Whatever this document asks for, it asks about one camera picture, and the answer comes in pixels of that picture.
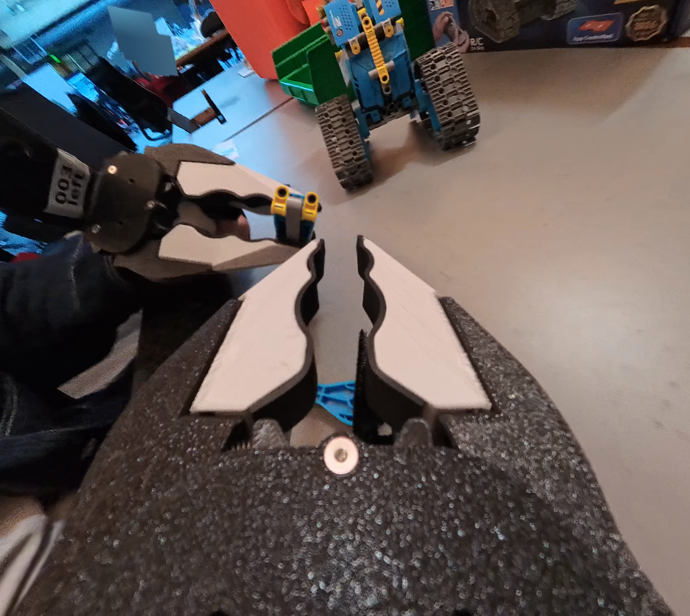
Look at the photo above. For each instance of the white desk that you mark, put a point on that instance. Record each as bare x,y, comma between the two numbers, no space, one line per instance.
539,276

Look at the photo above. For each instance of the person's left hand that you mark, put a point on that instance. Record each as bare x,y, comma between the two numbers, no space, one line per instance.
243,227

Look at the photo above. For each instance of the blue brick separator tool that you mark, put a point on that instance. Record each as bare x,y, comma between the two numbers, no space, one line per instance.
334,400

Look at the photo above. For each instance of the blue tracked toy robot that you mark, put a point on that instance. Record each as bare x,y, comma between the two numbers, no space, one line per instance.
377,60

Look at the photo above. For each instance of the grey table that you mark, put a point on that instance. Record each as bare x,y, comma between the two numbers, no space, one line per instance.
237,104

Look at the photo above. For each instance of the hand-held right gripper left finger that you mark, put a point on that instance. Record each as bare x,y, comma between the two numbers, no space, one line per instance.
253,352

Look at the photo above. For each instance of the metal bracket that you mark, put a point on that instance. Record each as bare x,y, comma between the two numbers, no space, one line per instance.
205,112

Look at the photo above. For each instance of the black dimpled mat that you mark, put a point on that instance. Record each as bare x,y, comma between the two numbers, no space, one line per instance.
178,303

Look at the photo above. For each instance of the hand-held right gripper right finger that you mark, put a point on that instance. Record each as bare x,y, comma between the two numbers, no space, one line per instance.
431,352

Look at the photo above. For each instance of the blue grey brick assembly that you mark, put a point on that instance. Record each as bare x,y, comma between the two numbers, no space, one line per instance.
294,217

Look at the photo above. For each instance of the black office chair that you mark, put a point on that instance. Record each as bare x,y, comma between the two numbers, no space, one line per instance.
124,98

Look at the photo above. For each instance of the person's leg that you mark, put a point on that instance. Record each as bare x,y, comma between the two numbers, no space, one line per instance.
43,427

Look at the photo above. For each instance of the green plastic bin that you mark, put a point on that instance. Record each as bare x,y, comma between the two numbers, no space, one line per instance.
307,71

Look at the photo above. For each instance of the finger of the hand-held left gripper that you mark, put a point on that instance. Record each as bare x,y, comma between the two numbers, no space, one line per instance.
226,176
215,252

